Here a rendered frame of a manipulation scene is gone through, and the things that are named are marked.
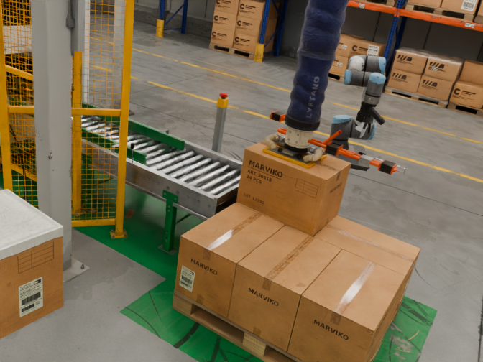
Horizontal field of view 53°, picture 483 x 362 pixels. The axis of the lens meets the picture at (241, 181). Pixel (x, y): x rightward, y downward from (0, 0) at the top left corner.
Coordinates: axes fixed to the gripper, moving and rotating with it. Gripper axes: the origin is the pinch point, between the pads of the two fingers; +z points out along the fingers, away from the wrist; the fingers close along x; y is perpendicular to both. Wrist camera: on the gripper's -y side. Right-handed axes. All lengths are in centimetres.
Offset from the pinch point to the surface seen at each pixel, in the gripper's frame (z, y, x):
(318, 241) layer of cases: 67, 5, 23
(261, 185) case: 47, 53, 19
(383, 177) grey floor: 115, 35, -259
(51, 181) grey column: 52, 145, 110
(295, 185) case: 38, 29, 20
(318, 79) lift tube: -27.0, 34.2, 7.8
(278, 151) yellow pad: 24, 49, 11
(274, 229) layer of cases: 67, 33, 31
